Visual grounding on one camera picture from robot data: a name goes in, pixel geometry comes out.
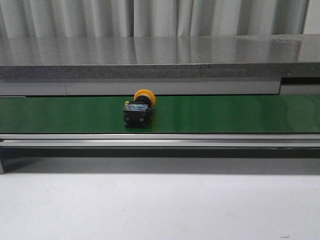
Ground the green conveyor belt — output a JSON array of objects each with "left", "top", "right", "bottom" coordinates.
[{"left": 0, "top": 94, "right": 320, "bottom": 134}]

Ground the grey pleated curtain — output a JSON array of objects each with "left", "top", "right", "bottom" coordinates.
[{"left": 0, "top": 0, "right": 309, "bottom": 38}]

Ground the aluminium conveyor frame rail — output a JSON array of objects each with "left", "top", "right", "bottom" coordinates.
[{"left": 0, "top": 133, "right": 320, "bottom": 175}]

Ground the grey stone counter slab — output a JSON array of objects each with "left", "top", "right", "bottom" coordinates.
[{"left": 0, "top": 34, "right": 320, "bottom": 96}]

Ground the yellow black push button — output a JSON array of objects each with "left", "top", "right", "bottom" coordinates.
[{"left": 123, "top": 89, "right": 156, "bottom": 128}]

